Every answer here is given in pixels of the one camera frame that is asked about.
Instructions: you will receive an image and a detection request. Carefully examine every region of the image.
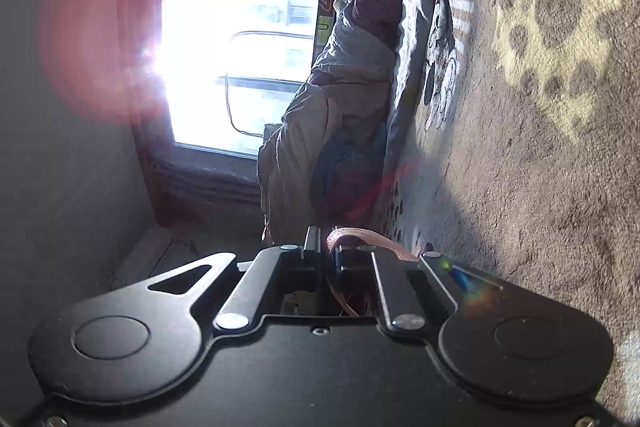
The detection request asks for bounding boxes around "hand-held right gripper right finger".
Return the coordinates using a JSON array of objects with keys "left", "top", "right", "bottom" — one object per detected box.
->
[{"left": 329, "top": 245, "right": 504, "bottom": 336}]

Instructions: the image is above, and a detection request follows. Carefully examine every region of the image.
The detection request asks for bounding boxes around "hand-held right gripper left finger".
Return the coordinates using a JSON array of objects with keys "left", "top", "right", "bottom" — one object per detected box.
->
[{"left": 147, "top": 227, "right": 324, "bottom": 336}]

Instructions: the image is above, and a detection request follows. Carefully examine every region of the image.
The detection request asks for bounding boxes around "pink shopping bag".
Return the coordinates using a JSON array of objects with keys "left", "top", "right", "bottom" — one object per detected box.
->
[{"left": 326, "top": 228, "right": 418, "bottom": 318}]

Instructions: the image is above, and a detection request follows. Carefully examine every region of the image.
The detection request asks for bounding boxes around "dark blue clothing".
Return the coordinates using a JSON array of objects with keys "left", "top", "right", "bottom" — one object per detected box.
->
[{"left": 312, "top": 122, "right": 388, "bottom": 228}]

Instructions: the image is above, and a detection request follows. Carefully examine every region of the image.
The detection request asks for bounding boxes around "beige quilt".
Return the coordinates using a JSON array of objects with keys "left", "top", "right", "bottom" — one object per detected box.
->
[{"left": 257, "top": 0, "right": 396, "bottom": 243}]

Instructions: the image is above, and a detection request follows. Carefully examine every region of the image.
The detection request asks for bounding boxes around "grey curtain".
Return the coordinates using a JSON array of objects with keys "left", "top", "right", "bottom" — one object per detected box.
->
[{"left": 132, "top": 147, "right": 266, "bottom": 233}]

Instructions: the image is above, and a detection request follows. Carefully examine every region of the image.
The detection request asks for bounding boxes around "window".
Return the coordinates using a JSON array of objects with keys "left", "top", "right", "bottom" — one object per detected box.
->
[{"left": 160, "top": 0, "right": 321, "bottom": 160}]

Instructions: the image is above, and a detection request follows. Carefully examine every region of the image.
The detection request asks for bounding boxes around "printed cartoon blanket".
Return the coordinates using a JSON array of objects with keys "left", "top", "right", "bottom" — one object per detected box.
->
[{"left": 370, "top": 0, "right": 640, "bottom": 427}]

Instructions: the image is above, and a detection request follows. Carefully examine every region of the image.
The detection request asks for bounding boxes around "white patterned sheet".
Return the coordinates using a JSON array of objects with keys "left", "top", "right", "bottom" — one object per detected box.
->
[{"left": 385, "top": 0, "right": 451, "bottom": 188}]

